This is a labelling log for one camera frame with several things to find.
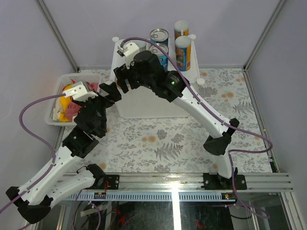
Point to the white plastic laundry basket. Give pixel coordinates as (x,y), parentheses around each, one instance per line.
(63,81)

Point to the yellow cloth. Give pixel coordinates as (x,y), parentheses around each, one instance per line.
(65,101)

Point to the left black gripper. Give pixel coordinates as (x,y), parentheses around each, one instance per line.
(114,96)

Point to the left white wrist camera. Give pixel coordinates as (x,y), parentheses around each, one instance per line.
(80,91)

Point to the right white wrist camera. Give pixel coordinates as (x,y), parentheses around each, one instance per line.
(128,50)

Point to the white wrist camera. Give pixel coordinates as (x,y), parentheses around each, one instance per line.
(128,50)
(80,91)

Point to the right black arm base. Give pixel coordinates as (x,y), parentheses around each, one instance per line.
(217,182)

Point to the white patterned cloth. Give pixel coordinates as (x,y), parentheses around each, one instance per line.
(58,113)

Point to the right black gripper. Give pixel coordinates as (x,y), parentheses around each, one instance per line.
(121,74)

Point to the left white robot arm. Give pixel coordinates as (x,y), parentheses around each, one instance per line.
(36,198)

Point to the white plastic storage cabinet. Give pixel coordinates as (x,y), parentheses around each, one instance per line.
(142,102)

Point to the blue can pull-tab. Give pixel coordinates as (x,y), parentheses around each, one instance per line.
(161,56)
(159,35)

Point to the pink cloth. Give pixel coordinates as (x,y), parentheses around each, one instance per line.
(73,108)

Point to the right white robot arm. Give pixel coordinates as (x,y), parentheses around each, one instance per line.
(179,92)

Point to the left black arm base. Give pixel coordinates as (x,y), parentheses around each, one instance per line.
(98,179)

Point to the aluminium front rail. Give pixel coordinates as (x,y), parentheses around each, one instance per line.
(169,187)

